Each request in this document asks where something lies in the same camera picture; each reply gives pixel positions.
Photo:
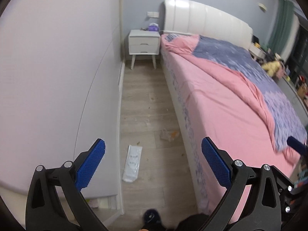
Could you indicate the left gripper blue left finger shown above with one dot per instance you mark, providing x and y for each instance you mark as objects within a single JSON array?
[{"x": 87, "y": 162}]

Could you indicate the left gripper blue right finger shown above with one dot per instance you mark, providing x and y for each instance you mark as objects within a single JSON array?
[{"x": 219, "y": 161}]

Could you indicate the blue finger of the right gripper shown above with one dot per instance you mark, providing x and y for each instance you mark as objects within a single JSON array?
[{"x": 297, "y": 145}]

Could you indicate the clear bag with orange wrapper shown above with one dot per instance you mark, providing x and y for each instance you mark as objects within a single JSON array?
[{"x": 169, "y": 135}]

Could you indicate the white labelled plastic pouch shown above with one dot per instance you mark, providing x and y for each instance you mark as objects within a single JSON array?
[{"x": 131, "y": 168}]

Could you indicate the pink sheeted bed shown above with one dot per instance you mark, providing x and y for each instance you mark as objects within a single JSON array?
[{"x": 206, "y": 108}]

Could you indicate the black slipper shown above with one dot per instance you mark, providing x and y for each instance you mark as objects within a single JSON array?
[{"x": 151, "y": 216}]

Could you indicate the yellow plush toy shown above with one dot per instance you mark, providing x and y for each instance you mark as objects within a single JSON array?
[{"x": 271, "y": 68}]

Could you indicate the green curtain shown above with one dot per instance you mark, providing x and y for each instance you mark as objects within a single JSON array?
[{"x": 282, "y": 26}]

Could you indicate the white bedside table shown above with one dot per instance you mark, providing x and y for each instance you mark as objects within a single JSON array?
[{"x": 143, "y": 42}]

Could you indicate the purple tissue box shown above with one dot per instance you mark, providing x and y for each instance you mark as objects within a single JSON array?
[{"x": 153, "y": 27}]

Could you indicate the white padded headboard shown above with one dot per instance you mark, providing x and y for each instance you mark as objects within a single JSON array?
[{"x": 189, "y": 17}]

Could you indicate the white wall socket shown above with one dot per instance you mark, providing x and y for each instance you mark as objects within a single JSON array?
[{"x": 153, "y": 14}]

